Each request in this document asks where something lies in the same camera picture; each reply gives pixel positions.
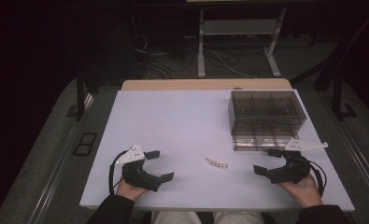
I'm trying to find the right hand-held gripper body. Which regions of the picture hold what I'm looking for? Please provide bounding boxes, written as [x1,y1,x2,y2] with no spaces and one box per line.
[266,138,330,185]

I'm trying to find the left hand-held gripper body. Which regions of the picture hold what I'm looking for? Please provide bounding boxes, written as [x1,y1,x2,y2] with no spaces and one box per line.
[114,144,163,193]

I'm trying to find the transparent brown drawer box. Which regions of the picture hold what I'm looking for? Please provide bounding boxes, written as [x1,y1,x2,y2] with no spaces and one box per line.
[227,90,307,152]

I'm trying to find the pearl bracelet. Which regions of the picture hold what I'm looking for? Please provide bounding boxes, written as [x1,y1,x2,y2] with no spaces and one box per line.
[205,157,229,170]

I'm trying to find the person's left hand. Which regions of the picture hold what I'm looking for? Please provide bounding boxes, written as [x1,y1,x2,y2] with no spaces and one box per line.
[115,178,149,203]

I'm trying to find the person's right hand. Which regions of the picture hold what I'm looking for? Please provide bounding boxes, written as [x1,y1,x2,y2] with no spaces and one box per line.
[277,173,324,209]

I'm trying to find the person's left leg light trousers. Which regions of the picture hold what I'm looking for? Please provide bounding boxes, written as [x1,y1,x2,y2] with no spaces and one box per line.
[149,211,203,224]

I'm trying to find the person's leg light trousers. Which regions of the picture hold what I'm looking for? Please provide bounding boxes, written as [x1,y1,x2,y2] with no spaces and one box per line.
[149,211,203,224]
[214,211,265,224]

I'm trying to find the white table board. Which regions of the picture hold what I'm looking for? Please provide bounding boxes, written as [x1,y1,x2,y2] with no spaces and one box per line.
[78,89,356,213]

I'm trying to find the person's right leg light trousers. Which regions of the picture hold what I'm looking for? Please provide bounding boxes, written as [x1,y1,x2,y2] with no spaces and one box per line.
[214,211,265,224]

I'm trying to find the wooden table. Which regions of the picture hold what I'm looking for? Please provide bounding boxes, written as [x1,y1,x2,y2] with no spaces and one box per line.
[121,77,293,91]

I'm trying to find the black metal stand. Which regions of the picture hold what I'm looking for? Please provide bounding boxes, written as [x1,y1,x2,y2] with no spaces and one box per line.
[65,69,94,122]
[331,73,358,121]

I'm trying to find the white metal stand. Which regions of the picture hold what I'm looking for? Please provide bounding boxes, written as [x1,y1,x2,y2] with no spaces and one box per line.
[196,7,289,78]

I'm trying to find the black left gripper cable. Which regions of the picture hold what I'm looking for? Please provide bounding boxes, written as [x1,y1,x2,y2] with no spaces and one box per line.
[108,149,130,197]

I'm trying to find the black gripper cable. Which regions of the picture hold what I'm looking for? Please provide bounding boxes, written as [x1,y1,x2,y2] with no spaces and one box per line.
[306,159,328,198]
[108,149,130,197]

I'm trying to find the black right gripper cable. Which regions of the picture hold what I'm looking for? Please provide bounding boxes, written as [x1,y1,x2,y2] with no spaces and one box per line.
[306,159,328,198]

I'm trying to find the tangle of floor cables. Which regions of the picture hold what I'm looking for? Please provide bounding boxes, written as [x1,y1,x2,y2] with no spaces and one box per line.
[131,32,259,79]

